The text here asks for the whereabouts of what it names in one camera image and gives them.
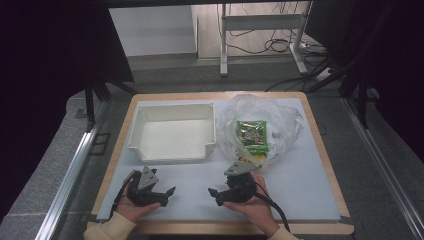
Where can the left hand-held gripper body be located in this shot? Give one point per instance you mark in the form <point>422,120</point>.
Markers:
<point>146,180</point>

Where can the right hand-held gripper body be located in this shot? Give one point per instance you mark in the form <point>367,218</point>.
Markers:
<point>240,188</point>

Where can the person's right hand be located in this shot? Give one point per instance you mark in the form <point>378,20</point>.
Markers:
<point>258,211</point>

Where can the person's left hand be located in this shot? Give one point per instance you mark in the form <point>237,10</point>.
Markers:
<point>131,210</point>

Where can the yellow snack packet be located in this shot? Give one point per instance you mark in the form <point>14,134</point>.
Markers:
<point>256,157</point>

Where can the white plastic bin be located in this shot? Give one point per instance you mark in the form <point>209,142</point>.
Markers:
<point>173,140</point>

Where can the green snack packet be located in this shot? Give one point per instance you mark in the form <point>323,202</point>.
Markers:
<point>252,135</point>

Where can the white table mat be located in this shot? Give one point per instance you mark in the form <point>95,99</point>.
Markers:
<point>300,186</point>

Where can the clear plastic bag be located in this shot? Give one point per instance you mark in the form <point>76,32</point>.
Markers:
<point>283,123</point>

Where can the black tripod stand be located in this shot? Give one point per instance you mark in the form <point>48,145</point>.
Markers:
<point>96,93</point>

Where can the white power strip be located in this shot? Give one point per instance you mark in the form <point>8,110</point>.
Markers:
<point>324,74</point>

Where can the dark curtain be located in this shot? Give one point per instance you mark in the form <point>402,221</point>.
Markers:
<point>400,66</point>
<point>43,66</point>

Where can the black metal stand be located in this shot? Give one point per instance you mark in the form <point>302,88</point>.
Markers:
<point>361,83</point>

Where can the aluminium rail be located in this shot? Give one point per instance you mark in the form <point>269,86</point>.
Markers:
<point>383,166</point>
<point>70,170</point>

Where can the white metal desk frame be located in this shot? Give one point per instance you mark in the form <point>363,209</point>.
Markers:
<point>263,21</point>

